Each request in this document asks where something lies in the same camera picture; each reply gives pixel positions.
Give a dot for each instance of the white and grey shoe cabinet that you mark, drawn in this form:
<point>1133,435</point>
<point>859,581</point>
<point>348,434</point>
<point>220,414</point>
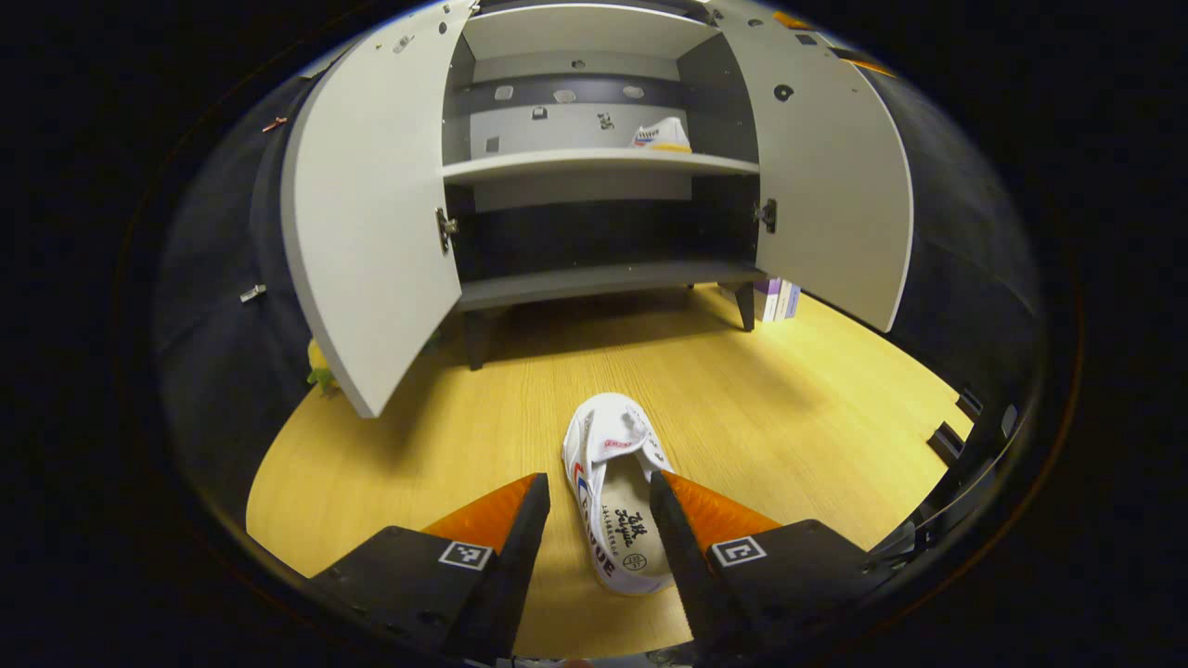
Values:
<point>594,167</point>

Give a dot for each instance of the white cabinet door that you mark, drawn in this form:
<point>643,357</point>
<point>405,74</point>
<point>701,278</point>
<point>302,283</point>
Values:
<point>835,186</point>
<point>371,213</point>

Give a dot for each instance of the black backdrop cloth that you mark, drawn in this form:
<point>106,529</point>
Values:
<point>965,260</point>
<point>223,371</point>

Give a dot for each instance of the purple and white book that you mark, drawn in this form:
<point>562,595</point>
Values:
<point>767,299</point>

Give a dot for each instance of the blue book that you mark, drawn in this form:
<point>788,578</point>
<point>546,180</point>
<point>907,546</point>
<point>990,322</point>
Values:
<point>796,301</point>

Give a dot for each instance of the metal door hinge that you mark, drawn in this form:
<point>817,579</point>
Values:
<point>768,215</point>
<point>445,228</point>

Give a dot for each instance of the white canvas shoe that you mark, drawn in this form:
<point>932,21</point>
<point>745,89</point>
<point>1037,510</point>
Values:
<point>613,445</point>
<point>664,136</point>

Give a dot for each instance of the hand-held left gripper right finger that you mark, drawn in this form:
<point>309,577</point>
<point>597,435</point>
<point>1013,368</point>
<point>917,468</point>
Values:
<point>682,566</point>

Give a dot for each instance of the small cloth clip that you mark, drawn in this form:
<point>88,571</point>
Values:
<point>252,293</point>
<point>275,124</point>

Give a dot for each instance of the yellow plush toy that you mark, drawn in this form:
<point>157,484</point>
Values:
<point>320,371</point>

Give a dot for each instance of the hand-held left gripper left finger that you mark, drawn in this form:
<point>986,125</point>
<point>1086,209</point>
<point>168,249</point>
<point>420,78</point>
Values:
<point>506,566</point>

